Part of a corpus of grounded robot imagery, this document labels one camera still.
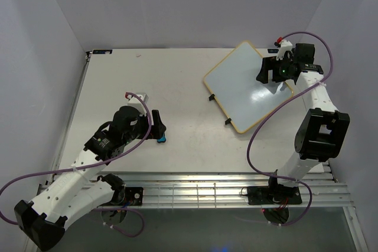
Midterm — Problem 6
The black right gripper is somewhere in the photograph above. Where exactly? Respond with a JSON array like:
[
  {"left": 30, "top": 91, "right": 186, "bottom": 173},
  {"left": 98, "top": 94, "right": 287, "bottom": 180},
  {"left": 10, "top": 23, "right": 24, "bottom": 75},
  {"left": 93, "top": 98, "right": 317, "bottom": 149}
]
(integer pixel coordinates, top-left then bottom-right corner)
[{"left": 256, "top": 54, "right": 296, "bottom": 84}]

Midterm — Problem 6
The blue whiteboard eraser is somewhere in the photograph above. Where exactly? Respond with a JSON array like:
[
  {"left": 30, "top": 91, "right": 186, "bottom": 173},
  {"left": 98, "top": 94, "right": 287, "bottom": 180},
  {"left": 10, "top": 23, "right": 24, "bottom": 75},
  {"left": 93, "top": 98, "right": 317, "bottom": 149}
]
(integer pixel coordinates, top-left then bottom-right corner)
[{"left": 157, "top": 136, "right": 167, "bottom": 143}]

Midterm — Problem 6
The yellow framed whiteboard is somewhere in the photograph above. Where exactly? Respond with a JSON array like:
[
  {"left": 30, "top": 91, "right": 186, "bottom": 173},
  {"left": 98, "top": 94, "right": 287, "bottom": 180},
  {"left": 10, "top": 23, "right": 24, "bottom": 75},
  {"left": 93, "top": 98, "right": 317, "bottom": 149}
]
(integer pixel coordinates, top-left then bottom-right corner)
[{"left": 203, "top": 41, "right": 294, "bottom": 134}]

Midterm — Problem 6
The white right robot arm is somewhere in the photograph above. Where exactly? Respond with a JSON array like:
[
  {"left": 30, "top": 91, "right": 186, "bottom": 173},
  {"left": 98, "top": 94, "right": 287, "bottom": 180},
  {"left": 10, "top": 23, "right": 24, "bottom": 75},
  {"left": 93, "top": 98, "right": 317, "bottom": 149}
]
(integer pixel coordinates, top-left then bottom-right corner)
[{"left": 256, "top": 40, "right": 350, "bottom": 203}]

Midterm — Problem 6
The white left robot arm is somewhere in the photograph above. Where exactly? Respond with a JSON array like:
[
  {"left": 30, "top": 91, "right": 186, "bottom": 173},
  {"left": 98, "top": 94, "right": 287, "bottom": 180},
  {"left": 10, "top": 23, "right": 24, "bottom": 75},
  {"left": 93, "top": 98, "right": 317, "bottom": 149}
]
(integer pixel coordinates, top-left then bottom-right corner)
[{"left": 14, "top": 106, "right": 167, "bottom": 251}]

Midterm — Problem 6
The black left corner label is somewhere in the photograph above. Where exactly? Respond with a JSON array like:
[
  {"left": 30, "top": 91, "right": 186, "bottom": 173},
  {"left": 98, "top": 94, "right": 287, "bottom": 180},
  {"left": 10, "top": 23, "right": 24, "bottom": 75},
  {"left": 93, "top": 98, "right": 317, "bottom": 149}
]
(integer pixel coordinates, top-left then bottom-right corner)
[{"left": 92, "top": 49, "right": 113, "bottom": 55}]

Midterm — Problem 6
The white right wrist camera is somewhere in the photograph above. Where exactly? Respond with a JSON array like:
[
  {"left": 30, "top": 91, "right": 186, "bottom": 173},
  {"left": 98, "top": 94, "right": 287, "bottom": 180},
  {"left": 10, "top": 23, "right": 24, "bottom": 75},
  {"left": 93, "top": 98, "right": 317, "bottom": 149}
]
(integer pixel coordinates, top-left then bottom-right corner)
[{"left": 275, "top": 37, "right": 293, "bottom": 60}]

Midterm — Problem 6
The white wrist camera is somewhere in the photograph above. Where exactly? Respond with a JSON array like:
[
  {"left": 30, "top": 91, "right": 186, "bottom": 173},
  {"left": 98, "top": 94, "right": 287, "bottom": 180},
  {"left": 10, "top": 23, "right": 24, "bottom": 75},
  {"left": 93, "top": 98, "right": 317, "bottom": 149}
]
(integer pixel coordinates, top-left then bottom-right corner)
[
  {"left": 275, "top": 37, "right": 293, "bottom": 60},
  {"left": 125, "top": 92, "right": 148, "bottom": 116}
]

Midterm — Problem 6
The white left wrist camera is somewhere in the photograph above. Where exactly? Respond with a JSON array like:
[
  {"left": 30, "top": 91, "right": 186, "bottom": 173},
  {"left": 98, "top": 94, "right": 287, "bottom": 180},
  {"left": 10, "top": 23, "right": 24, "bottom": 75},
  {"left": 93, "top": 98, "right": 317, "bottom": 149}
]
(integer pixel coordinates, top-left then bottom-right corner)
[{"left": 125, "top": 92, "right": 148, "bottom": 116}]

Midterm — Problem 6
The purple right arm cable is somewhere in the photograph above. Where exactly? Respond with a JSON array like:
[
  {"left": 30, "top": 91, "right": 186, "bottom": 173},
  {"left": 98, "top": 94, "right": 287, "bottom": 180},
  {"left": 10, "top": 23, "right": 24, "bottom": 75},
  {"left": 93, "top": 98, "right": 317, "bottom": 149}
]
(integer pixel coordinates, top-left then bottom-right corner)
[{"left": 236, "top": 31, "right": 335, "bottom": 227}]

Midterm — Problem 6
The black wire easel stand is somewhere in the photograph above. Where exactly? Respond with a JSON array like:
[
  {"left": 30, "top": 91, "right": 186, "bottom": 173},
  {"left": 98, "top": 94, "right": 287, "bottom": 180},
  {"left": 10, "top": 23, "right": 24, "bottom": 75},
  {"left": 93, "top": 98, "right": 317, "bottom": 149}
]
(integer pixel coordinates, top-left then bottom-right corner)
[{"left": 208, "top": 93, "right": 232, "bottom": 126}]

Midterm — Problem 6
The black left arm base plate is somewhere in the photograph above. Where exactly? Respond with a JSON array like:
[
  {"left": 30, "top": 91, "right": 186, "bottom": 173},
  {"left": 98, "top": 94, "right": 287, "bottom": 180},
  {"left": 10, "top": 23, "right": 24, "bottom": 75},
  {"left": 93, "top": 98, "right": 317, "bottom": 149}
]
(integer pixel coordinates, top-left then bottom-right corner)
[{"left": 118, "top": 187, "right": 144, "bottom": 207}]

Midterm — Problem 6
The aluminium table frame rail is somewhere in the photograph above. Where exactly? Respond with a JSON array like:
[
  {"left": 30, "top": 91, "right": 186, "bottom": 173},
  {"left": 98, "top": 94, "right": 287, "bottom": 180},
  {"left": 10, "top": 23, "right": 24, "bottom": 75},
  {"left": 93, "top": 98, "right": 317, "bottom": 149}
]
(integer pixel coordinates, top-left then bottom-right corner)
[{"left": 34, "top": 172, "right": 354, "bottom": 210}]

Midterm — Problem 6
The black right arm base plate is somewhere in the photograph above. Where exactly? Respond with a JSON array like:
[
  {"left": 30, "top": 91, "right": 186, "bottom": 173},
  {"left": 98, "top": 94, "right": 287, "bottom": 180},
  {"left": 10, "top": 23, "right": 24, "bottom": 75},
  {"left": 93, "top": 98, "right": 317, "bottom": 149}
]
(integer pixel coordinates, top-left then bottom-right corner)
[{"left": 242, "top": 186, "right": 302, "bottom": 205}]

